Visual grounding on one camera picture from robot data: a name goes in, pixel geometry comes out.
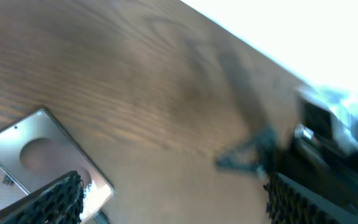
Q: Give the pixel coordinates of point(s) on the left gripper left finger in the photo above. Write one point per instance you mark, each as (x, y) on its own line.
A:
(60, 201)

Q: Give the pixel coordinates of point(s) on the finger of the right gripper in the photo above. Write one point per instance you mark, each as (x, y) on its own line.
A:
(254, 156)

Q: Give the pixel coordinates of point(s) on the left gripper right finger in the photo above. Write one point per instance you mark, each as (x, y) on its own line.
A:
(291, 203)

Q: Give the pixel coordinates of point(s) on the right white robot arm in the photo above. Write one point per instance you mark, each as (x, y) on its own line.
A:
(308, 181)

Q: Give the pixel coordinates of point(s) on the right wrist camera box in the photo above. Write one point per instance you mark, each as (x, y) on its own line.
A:
(332, 115)

